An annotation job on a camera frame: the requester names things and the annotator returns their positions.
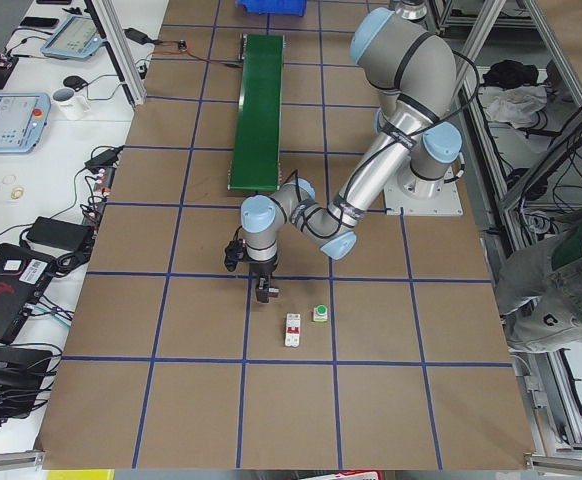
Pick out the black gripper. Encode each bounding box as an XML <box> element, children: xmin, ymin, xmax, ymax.
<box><xmin>249</xmin><ymin>254</ymin><xmax>280</xmax><ymax>303</ymax></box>

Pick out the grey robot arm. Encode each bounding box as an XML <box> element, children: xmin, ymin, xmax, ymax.
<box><xmin>224</xmin><ymin>7</ymin><xmax>462</xmax><ymax>303</ymax></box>

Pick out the white red circuit breaker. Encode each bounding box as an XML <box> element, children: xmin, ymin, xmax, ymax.
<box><xmin>284</xmin><ymin>313</ymin><xmax>301</xmax><ymax>348</ymax></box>

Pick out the green conveyor belt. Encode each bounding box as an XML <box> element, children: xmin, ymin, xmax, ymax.
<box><xmin>228</xmin><ymin>34</ymin><xmax>285</xmax><ymax>192</ymax></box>

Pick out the black power adapter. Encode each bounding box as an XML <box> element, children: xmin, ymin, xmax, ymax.
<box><xmin>26</xmin><ymin>217</ymin><xmax>93</xmax><ymax>251</ymax></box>

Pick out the black laptop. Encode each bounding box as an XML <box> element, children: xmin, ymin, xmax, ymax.
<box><xmin>0</xmin><ymin>243</ymin><xmax>55</xmax><ymax>344</ymax></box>

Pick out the white mug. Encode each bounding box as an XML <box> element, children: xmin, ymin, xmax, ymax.
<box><xmin>52</xmin><ymin>87</ymin><xmax>91</xmax><ymax>121</ymax></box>

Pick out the person in grey clothes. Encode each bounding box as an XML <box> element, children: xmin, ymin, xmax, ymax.
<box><xmin>495</xmin><ymin>214</ymin><xmax>582</xmax><ymax>353</ymax></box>

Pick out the blue plastic bin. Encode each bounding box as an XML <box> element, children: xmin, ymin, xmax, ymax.
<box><xmin>235</xmin><ymin>0</ymin><xmax>307</xmax><ymax>17</ymax></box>

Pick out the near blue teach pendant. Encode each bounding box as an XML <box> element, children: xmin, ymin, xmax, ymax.
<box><xmin>0</xmin><ymin>93</ymin><xmax>51</xmax><ymax>154</ymax></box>

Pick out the blue teach pendant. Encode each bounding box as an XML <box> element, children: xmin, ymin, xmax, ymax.
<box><xmin>0</xmin><ymin>93</ymin><xmax>51</xmax><ymax>154</ymax></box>
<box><xmin>40</xmin><ymin>15</ymin><xmax>104</xmax><ymax>60</ymax></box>

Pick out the far blue teach pendant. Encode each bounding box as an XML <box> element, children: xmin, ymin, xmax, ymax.
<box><xmin>40</xmin><ymin>15</ymin><xmax>104</xmax><ymax>60</ymax></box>

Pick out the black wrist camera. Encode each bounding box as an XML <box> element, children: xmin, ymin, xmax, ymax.
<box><xmin>224</xmin><ymin>239</ymin><xmax>246</xmax><ymax>272</ymax></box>

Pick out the green push button switch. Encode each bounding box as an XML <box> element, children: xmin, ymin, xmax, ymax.
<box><xmin>312</xmin><ymin>304</ymin><xmax>329</xmax><ymax>323</ymax></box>

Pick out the red black conveyor cable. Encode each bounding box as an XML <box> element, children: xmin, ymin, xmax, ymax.
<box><xmin>150</xmin><ymin>39</ymin><xmax>245</xmax><ymax>69</ymax></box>

